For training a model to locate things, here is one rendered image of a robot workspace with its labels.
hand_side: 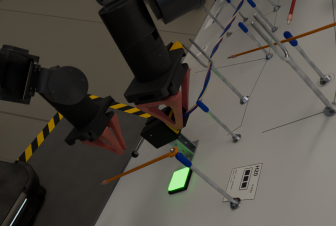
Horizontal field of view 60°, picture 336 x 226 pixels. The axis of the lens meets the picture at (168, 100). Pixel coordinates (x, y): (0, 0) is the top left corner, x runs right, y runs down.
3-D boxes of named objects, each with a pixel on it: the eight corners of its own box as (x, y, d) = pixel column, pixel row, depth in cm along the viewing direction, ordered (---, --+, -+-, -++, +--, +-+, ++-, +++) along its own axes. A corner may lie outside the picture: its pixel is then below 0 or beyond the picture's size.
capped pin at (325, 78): (328, 84, 36) (286, 35, 33) (318, 85, 37) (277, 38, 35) (333, 75, 36) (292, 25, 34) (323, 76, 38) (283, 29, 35)
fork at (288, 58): (341, 112, 31) (258, 17, 27) (324, 118, 32) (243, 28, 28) (340, 100, 33) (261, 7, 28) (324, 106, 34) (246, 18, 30)
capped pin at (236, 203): (230, 202, 35) (165, 149, 32) (240, 195, 34) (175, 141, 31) (232, 212, 33) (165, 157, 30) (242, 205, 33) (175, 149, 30)
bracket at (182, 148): (190, 144, 53) (170, 127, 51) (199, 140, 51) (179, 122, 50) (183, 164, 50) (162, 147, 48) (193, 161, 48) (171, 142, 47)
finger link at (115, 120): (140, 137, 57) (108, 104, 54) (125, 167, 53) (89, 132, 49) (118, 144, 62) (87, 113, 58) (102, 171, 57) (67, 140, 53)
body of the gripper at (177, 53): (188, 57, 44) (168, 12, 40) (169, 99, 37) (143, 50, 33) (152, 65, 47) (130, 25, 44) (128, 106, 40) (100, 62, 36)
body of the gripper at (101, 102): (117, 101, 56) (91, 72, 53) (91, 141, 49) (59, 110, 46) (97, 110, 60) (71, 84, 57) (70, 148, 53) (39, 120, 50)
